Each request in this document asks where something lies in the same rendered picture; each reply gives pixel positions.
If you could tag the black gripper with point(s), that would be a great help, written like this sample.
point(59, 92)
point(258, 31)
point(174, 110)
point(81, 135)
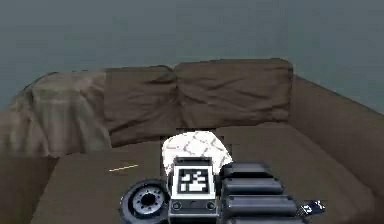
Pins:
point(146, 201)

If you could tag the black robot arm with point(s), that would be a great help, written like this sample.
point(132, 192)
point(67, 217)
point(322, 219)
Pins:
point(248, 196)

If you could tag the white patterned cushion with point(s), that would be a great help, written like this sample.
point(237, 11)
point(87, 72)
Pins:
point(196, 145)

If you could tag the beige blanket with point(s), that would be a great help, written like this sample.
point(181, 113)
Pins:
point(56, 113)

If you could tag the dark blue flat object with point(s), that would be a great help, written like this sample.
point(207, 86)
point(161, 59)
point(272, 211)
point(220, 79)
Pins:
point(311, 207)

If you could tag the brown sofa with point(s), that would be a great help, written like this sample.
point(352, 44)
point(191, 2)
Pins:
point(233, 100)

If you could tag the yellow pencil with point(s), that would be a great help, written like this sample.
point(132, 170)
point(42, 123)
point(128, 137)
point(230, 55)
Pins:
point(123, 168)

